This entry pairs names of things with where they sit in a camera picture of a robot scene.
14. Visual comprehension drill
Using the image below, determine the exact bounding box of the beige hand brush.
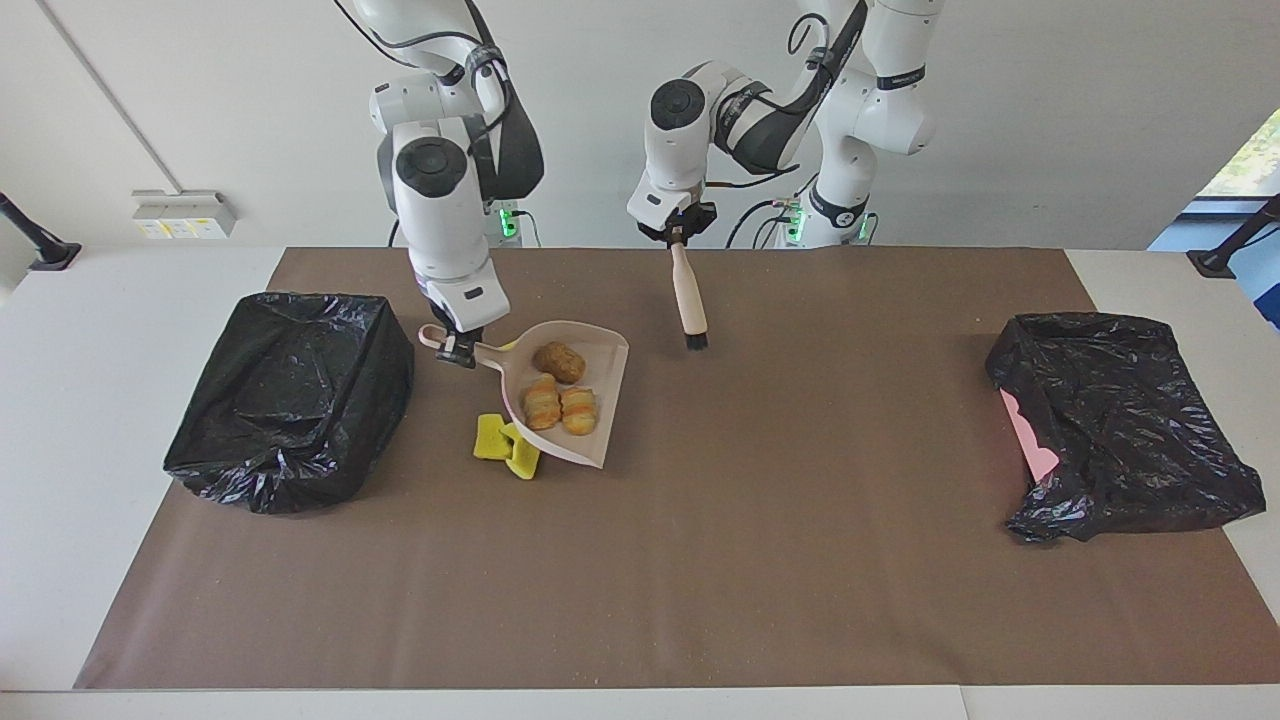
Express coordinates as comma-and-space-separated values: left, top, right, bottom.
668, 240, 709, 351

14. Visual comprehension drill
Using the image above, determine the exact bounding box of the yellow sponge piece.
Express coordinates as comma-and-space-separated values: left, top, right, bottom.
500, 425, 541, 481
473, 413, 511, 462

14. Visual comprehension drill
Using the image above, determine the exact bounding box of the pale yellow sponge chunk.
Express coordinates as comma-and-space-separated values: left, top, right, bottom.
521, 374, 563, 432

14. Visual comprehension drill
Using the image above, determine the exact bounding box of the brown round sponge chunk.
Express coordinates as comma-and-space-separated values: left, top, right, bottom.
532, 341, 587, 386

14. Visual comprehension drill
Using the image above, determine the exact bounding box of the orange striped sponge chunk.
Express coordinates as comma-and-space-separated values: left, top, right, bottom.
560, 386, 599, 437

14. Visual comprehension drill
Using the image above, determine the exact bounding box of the pale pink dustpan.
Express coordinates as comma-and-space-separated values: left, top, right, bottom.
418, 320, 631, 469

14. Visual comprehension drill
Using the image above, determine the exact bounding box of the black bag lined bin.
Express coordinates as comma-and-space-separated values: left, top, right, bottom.
163, 291, 416, 516

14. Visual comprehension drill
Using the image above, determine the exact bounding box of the pink plastic bin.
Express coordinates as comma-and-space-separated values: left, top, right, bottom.
1000, 388, 1061, 483

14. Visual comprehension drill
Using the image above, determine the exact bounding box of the crumpled black trash bag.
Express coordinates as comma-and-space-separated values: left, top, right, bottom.
985, 312, 1267, 544

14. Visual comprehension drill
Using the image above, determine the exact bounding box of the brown paper table mat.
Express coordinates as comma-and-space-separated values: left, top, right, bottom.
75, 247, 1280, 691

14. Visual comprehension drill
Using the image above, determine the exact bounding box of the black angled stand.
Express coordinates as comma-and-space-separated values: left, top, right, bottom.
0, 192, 83, 273
1187, 195, 1280, 279

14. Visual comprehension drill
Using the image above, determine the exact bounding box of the window with green view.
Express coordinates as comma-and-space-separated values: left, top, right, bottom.
1195, 105, 1280, 201

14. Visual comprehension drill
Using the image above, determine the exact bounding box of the black left base cable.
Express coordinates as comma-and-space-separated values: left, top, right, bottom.
725, 195, 806, 249

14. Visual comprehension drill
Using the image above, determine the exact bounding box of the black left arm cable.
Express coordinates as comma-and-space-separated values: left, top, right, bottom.
705, 10, 866, 191

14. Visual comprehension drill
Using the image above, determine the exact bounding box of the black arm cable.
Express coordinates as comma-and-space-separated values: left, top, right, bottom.
705, 10, 866, 191
335, 0, 521, 121

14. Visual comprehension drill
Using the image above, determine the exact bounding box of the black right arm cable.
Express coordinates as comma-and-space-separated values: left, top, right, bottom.
335, 0, 521, 121

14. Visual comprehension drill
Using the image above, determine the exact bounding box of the white wall socket box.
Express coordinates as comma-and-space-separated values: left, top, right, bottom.
132, 190, 238, 241

